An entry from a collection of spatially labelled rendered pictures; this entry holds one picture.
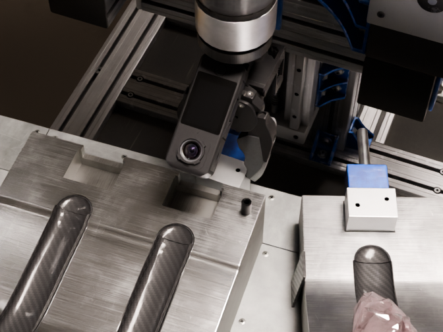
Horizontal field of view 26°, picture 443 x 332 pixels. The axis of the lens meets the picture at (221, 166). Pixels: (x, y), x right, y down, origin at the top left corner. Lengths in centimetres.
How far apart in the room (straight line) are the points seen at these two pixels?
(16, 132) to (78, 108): 77
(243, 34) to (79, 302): 29
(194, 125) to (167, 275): 15
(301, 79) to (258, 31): 73
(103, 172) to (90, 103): 90
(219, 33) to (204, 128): 10
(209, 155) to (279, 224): 19
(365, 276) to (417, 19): 30
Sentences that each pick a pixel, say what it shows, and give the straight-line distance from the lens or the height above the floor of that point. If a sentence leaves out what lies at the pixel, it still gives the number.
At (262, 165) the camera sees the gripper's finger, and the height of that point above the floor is 88.
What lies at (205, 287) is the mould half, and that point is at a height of 89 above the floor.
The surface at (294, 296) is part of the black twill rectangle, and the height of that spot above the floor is 82.
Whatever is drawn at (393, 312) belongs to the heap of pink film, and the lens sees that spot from 92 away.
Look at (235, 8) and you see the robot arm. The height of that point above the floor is 111.
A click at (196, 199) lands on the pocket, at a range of 100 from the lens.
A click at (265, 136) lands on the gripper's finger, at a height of 93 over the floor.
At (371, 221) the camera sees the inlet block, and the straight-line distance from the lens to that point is 98.
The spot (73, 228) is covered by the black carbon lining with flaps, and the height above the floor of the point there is 88.
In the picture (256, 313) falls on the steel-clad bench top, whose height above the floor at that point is 80.
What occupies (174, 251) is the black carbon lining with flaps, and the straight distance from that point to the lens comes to 94.
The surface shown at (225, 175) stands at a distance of 103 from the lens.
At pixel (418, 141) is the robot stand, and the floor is 21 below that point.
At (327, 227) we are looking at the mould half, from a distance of 100.
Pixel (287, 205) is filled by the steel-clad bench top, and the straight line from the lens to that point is 107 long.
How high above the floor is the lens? 169
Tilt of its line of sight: 54 degrees down
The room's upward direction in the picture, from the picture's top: straight up
